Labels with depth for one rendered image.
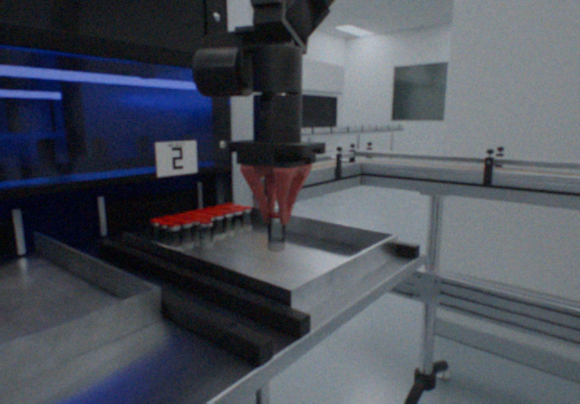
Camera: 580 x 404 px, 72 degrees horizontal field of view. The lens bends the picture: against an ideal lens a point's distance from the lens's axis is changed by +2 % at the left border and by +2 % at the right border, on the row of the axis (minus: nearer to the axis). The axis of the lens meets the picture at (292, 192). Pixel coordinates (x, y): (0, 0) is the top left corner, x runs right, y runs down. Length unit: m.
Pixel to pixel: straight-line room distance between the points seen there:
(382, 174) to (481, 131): 0.65
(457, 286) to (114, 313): 1.24
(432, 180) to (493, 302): 0.43
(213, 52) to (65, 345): 0.33
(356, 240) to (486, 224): 1.41
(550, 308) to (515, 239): 0.62
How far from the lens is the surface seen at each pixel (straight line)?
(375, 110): 9.51
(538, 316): 1.47
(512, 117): 1.97
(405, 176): 1.45
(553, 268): 2.04
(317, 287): 0.46
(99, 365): 0.41
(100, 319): 0.43
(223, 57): 0.48
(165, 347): 0.42
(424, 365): 1.70
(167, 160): 0.74
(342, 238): 0.68
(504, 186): 1.36
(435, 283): 1.52
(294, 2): 0.46
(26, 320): 0.52
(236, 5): 0.88
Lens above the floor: 1.09
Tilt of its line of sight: 11 degrees down
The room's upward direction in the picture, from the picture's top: straight up
